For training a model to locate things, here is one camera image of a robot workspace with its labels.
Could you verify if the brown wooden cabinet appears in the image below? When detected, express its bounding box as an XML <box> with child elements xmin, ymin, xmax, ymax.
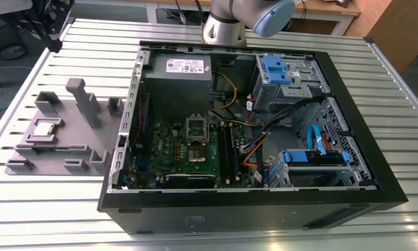
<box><xmin>345</xmin><ymin>0</ymin><xmax>418</xmax><ymax>74</ymax></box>

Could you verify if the orange wire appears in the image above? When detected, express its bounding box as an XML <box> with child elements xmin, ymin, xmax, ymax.
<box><xmin>243</xmin><ymin>137</ymin><xmax>265</xmax><ymax>168</ymax></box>

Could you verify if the hard disk in blue carrier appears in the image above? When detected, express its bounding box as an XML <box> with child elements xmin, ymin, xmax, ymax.
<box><xmin>281</xmin><ymin>149</ymin><xmax>352</xmax><ymax>168</ymax></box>

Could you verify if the green RAM stick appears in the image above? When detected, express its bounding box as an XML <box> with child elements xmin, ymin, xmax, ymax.
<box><xmin>31</xmin><ymin>145</ymin><xmax>74</xmax><ymax>154</ymax></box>

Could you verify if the black cable bundle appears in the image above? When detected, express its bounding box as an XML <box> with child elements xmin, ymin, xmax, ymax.
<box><xmin>243</xmin><ymin>96</ymin><xmax>327</xmax><ymax>154</ymax></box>

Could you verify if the black graphics card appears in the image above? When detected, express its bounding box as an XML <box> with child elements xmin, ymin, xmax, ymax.
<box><xmin>164</xmin><ymin>173</ymin><xmax>217</xmax><ymax>189</ymax></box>

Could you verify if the black PC case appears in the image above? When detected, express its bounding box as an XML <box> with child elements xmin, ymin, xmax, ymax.
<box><xmin>96</xmin><ymin>39</ymin><xmax>409</xmax><ymax>235</ymax></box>

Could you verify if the blue plastic drive latch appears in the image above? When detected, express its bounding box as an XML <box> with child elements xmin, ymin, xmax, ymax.
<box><xmin>263</xmin><ymin>54</ymin><xmax>288</xmax><ymax>85</ymax></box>

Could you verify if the blue plastic carrier rail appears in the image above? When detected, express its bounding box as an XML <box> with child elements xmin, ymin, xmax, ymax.
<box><xmin>267</xmin><ymin>161</ymin><xmax>291</xmax><ymax>188</ymax></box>

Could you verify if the black wire mesh bin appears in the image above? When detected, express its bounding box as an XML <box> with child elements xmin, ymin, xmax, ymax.
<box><xmin>0</xmin><ymin>13</ymin><xmax>28</xmax><ymax>60</ymax></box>

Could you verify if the blue flat data wire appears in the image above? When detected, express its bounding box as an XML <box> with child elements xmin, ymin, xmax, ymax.
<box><xmin>307</xmin><ymin>123</ymin><xmax>331</xmax><ymax>155</ymax></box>

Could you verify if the black RAM slot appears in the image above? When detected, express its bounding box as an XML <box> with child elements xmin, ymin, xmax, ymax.
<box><xmin>217</xmin><ymin>122</ymin><xmax>231</xmax><ymax>185</ymax></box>
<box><xmin>229</xmin><ymin>123</ymin><xmax>243</xmax><ymax>184</ymax></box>

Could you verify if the green motherboard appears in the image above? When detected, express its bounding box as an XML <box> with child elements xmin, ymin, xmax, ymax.
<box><xmin>131</xmin><ymin>115</ymin><xmax>263</xmax><ymax>189</ymax></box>

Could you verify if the wooden desk white frame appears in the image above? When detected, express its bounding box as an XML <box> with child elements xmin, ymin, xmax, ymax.
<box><xmin>289</xmin><ymin>0</ymin><xmax>363</xmax><ymax>37</ymax></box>

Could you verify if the grey power supply unit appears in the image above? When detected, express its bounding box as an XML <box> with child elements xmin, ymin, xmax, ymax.
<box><xmin>144</xmin><ymin>53</ymin><xmax>213</xmax><ymax>123</ymax></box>

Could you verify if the CPU socket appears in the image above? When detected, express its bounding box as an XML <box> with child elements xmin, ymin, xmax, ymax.
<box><xmin>187</xmin><ymin>143</ymin><xmax>211</xmax><ymax>164</ymax></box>

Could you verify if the grey plastic parts rack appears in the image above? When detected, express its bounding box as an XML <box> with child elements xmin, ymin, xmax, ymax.
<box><xmin>4</xmin><ymin>77</ymin><xmax>127</xmax><ymax>176</ymax></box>

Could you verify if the metal socket cover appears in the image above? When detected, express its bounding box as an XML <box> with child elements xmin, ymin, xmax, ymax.
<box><xmin>185</xmin><ymin>116</ymin><xmax>211</xmax><ymax>145</ymax></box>

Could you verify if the mixed colour wire bundle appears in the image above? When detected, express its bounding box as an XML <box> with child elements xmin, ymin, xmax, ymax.
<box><xmin>208</xmin><ymin>108</ymin><xmax>265</xmax><ymax>127</ymax></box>

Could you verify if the yellow wire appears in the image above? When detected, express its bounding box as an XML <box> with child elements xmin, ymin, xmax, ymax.
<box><xmin>208</xmin><ymin>72</ymin><xmax>240</xmax><ymax>112</ymax></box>

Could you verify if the metal drive cage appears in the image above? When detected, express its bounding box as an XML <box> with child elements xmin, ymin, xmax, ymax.
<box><xmin>251</xmin><ymin>53</ymin><xmax>333</xmax><ymax>113</ymax></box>

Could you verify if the silver CPU green edge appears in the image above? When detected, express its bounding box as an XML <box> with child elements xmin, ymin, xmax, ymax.
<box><xmin>34</xmin><ymin>123</ymin><xmax>56</xmax><ymax>136</ymax></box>

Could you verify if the metal disk bay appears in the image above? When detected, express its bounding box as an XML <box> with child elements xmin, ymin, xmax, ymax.
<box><xmin>279</xmin><ymin>147</ymin><xmax>375</xmax><ymax>188</ymax></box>

